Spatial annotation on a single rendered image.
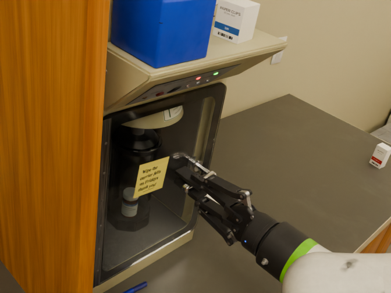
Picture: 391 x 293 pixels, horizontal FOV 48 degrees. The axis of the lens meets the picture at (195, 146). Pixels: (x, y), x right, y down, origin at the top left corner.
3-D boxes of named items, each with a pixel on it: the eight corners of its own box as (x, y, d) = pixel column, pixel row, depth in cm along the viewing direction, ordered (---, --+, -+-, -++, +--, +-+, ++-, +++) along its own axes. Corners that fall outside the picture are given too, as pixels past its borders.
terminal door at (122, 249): (89, 287, 90) (99, 116, 69) (194, 227, 110) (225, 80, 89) (92, 289, 90) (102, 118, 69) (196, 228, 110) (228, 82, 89)
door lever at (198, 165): (169, 183, 91) (170, 173, 90) (200, 168, 98) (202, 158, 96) (187, 197, 88) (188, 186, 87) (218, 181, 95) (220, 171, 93)
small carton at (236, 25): (212, 34, 74) (219, -2, 71) (227, 29, 78) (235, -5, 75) (237, 44, 72) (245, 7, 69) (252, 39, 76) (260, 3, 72)
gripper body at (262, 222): (275, 248, 84) (238, 221, 89) (287, 215, 80) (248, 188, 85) (251, 267, 79) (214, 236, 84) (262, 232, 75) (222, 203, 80)
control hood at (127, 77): (93, 105, 68) (96, 42, 62) (229, 70, 89) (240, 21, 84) (141, 140, 62) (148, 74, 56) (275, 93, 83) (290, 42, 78)
